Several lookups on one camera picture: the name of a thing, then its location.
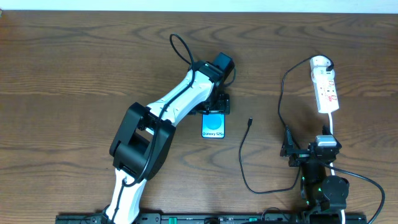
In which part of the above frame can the blue Galaxy smartphone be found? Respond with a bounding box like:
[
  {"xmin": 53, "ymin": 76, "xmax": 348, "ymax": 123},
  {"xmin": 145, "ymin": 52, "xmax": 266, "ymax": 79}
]
[{"xmin": 201, "ymin": 114, "xmax": 225, "ymax": 139}]

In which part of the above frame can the black USB charging cable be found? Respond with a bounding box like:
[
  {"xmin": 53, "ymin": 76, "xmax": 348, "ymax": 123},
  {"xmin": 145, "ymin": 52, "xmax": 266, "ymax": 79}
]
[{"xmin": 238, "ymin": 54, "xmax": 335, "ymax": 195}]

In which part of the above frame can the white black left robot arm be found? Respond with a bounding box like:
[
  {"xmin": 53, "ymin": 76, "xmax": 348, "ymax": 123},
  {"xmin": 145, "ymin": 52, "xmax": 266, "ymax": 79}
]
[{"xmin": 101, "ymin": 53, "xmax": 235, "ymax": 223}]

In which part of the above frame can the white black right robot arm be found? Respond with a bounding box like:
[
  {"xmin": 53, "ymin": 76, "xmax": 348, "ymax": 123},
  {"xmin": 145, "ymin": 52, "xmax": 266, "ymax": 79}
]
[{"xmin": 280, "ymin": 126, "xmax": 349, "ymax": 223}]

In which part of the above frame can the white power strip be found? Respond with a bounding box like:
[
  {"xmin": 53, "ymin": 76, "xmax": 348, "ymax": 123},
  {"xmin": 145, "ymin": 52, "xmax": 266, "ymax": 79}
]
[{"xmin": 310, "ymin": 55, "xmax": 340, "ymax": 114}]

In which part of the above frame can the white power strip cord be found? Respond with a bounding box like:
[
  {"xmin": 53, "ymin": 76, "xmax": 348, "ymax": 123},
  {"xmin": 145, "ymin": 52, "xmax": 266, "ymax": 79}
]
[{"xmin": 328, "ymin": 112, "xmax": 346, "ymax": 224}]

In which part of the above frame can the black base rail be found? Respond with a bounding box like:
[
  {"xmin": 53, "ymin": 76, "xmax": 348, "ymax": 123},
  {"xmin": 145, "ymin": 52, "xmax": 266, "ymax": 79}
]
[{"xmin": 55, "ymin": 212, "xmax": 368, "ymax": 224}]

